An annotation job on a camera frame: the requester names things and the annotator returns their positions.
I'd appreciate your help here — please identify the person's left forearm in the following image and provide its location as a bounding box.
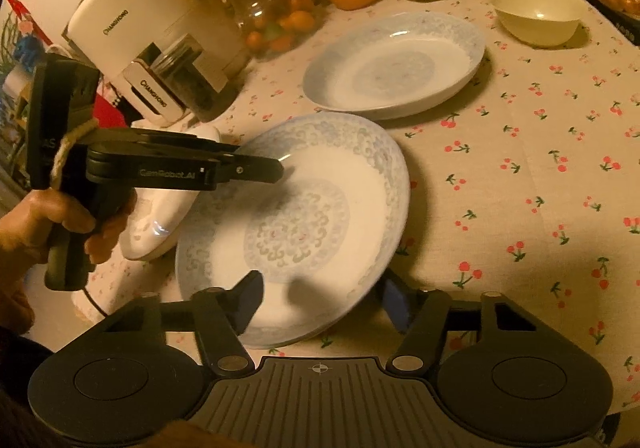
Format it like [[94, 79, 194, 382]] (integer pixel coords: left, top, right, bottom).
[[0, 258, 37, 335]]

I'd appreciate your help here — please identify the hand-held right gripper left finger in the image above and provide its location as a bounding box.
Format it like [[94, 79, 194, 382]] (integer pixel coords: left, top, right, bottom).
[[100, 270, 266, 376]]

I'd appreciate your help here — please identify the dark glass jar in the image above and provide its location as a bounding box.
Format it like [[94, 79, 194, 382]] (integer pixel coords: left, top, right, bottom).
[[149, 34, 239, 125]]

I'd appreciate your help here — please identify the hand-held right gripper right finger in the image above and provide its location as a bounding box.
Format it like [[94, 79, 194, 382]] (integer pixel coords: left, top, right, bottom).
[[382, 278, 531, 376]]

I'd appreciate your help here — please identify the glass jar of kumquats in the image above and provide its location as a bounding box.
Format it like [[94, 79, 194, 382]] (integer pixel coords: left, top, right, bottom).
[[231, 0, 327, 56]]

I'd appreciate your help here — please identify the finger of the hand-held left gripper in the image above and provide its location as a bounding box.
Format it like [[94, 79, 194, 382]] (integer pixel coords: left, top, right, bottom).
[[131, 127, 242, 155], [216, 155, 285, 189]]

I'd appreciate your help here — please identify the black cable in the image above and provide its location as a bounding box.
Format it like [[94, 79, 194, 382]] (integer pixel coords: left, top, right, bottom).
[[75, 285, 111, 319]]

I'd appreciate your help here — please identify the white kitchen appliance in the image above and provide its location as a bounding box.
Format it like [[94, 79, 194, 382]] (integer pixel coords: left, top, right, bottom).
[[61, 0, 252, 125]]

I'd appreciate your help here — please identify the white ceramic dish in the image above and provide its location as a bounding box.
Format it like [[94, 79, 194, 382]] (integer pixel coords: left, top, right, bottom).
[[118, 124, 222, 261]]

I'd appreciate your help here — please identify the twine cord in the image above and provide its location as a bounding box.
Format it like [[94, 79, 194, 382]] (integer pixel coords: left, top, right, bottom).
[[49, 119, 100, 189]]

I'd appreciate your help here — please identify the person's left hand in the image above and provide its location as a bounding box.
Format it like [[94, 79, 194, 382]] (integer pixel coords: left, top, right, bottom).
[[0, 189, 139, 269]]

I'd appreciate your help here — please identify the colourful printed wall hanging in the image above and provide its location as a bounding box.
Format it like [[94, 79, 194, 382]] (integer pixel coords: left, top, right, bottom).
[[0, 0, 47, 189]]

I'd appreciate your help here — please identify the cherry print tablecloth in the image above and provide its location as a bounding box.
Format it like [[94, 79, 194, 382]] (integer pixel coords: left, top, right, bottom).
[[70, 0, 640, 404]]

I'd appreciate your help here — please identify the blue patterned white plate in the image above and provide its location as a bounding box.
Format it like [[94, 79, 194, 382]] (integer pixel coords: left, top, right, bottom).
[[302, 11, 487, 121], [175, 112, 412, 350]]

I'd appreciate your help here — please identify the large cream bowl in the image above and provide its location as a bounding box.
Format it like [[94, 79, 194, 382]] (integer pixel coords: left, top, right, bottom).
[[483, 0, 585, 49]]

